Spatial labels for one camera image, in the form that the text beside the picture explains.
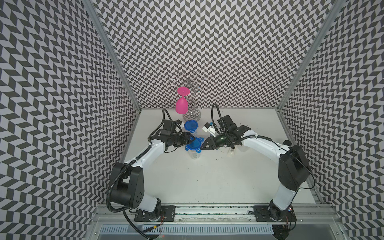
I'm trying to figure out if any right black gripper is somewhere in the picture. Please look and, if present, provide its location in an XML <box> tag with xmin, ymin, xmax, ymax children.
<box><xmin>199</xmin><ymin>129</ymin><xmax>231</xmax><ymax>150</ymax></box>

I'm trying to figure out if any blue lid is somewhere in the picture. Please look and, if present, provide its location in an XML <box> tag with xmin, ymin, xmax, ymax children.
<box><xmin>185</xmin><ymin>137</ymin><xmax>205</xmax><ymax>153</ymax></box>
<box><xmin>184</xmin><ymin>120</ymin><xmax>199</xmax><ymax>134</ymax></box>

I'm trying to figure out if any clear cup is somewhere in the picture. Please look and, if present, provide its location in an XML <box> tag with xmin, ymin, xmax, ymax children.
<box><xmin>188</xmin><ymin>149</ymin><xmax>202</xmax><ymax>160</ymax></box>

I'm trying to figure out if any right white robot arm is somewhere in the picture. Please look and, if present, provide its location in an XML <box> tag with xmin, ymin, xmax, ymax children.
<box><xmin>201</xmin><ymin>103</ymin><xmax>314</xmax><ymax>222</ymax></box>

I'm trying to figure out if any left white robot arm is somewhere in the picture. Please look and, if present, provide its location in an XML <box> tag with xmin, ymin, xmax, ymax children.
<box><xmin>106</xmin><ymin>109</ymin><xmax>196</xmax><ymax>218</ymax></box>

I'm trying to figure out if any chrome glass holder stand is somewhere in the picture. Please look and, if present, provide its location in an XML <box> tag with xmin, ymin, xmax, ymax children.
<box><xmin>171</xmin><ymin>71</ymin><xmax>205</xmax><ymax>122</ymax></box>

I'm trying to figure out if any pink plastic wine glass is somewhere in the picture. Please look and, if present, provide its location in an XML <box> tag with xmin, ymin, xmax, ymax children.
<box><xmin>175</xmin><ymin>87</ymin><xmax>190</xmax><ymax>115</ymax></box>

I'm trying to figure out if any green herb spice jar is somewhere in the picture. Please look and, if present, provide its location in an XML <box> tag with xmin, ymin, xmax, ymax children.
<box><xmin>283</xmin><ymin>140</ymin><xmax>292</xmax><ymax>147</ymax></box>

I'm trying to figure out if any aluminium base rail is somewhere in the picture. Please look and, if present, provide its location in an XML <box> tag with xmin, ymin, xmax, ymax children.
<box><xmin>90</xmin><ymin>204</ymin><xmax>342</xmax><ymax>225</ymax></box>

